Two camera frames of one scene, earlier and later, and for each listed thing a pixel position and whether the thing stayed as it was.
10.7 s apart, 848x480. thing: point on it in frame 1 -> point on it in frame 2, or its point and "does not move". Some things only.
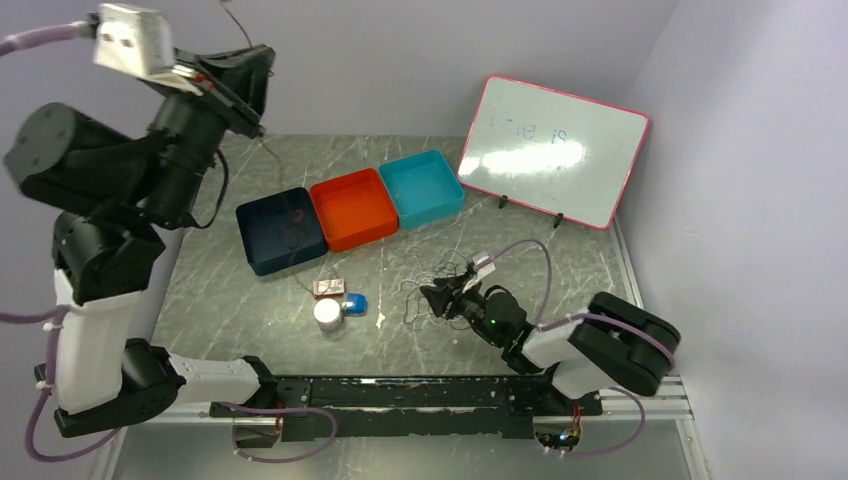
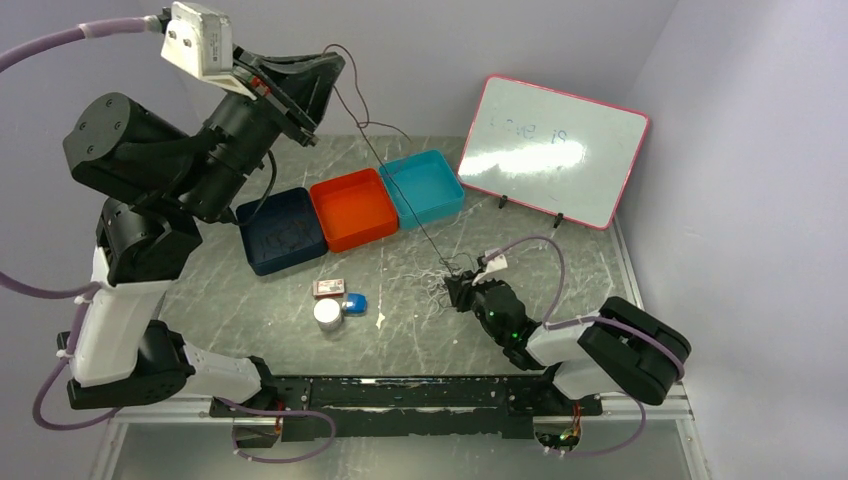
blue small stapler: [356, 304] does not move
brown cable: [277, 167] -> [290, 244]
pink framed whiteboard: [552, 153] does not move
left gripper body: [240, 111] -> [295, 116]
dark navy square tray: [280, 231] does not move
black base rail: [411, 407] does not move
